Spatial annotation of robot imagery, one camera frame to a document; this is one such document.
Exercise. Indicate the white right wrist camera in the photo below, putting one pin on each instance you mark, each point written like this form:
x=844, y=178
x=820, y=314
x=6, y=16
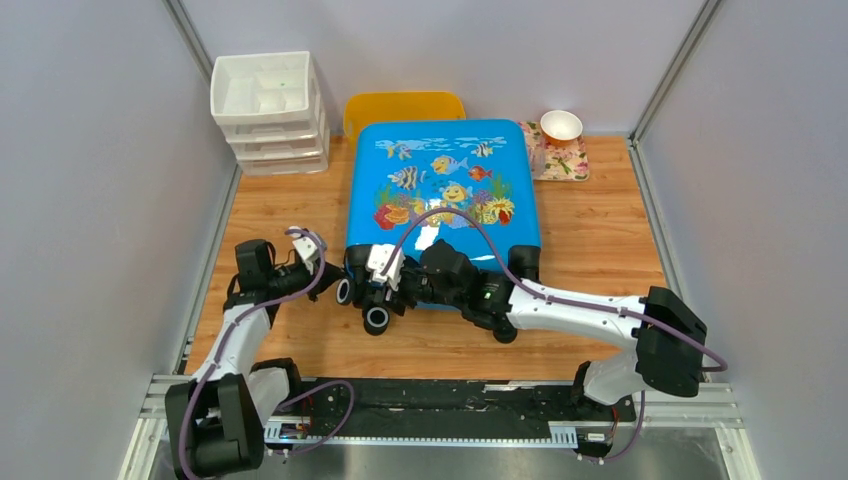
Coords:
x=384, y=264

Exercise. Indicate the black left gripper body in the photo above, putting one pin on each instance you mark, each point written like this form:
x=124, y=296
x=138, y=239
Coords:
x=308, y=280

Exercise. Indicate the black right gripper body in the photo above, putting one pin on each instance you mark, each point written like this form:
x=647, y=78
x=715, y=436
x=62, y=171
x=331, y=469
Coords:
x=414, y=285

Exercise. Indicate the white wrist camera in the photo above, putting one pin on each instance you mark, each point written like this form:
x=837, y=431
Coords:
x=384, y=264
x=309, y=247

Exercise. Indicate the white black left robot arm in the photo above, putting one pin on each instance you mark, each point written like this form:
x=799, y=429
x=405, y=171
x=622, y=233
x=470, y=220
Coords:
x=216, y=419

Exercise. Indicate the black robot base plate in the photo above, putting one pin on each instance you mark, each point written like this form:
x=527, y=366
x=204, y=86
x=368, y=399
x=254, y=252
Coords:
x=447, y=409

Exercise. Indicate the blue fish print suitcase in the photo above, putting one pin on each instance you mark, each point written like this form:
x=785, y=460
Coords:
x=466, y=182

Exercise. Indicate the yellow plastic basket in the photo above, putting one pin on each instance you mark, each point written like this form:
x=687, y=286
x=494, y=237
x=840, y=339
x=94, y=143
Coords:
x=365, y=109

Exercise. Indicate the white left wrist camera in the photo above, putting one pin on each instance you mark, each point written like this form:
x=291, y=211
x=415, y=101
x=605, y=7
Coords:
x=309, y=247

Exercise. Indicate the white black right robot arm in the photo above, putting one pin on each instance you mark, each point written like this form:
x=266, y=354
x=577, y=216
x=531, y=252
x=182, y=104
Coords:
x=661, y=340

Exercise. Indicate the floral pattern tray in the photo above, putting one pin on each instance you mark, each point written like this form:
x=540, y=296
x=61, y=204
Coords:
x=569, y=163

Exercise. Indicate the white plastic drawer unit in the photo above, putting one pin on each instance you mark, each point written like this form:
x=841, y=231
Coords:
x=270, y=110

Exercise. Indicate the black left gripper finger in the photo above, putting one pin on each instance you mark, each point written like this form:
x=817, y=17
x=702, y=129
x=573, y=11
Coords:
x=337, y=289
x=333, y=273

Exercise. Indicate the clear glass on tray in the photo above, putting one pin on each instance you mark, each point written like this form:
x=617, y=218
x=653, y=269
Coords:
x=537, y=159

